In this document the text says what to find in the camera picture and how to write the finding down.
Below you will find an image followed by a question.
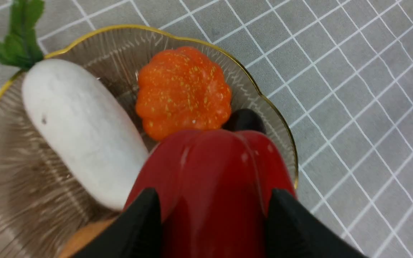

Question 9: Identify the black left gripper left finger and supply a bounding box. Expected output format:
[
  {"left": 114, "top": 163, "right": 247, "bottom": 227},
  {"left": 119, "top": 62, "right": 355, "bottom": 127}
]
[{"left": 73, "top": 188, "right": 162, "bottom": 258}]

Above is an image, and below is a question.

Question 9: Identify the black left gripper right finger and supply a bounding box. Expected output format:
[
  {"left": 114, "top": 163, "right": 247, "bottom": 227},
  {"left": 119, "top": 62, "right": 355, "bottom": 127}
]
[{"left": 266, "top": 189, "right": 365, "bottom": 258}]

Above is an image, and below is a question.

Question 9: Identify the red bell pepper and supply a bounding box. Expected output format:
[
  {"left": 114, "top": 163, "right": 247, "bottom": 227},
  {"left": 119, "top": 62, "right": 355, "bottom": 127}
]
[{"left": 125, "top": 130, "right": 295, "bottom": 258}]

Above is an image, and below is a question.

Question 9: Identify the orange vegetable under pepper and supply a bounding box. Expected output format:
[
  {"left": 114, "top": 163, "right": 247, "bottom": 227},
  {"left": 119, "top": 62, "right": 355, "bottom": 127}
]
[{"left": 58, "top": 218, "right": 117, "bottom": 258}]

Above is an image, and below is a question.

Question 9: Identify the white radish with green leaves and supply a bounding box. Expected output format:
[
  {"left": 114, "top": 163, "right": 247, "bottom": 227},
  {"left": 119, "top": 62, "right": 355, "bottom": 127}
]
[{"left": 0, "top": 0, "right": 148, "bottom": 210}]

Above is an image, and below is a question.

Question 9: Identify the gold-rimmed glass bowl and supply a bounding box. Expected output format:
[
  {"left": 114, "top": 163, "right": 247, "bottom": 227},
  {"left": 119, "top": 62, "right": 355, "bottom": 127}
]
[{"left": 0, "top": 24, "right": 299, "bottom": 258}]

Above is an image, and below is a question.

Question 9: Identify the orange pumpkin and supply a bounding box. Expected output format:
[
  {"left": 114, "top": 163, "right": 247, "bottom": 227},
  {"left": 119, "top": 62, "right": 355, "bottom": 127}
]
[{"left": 136, "top": 46, "right": 232, "bottom": 142}]

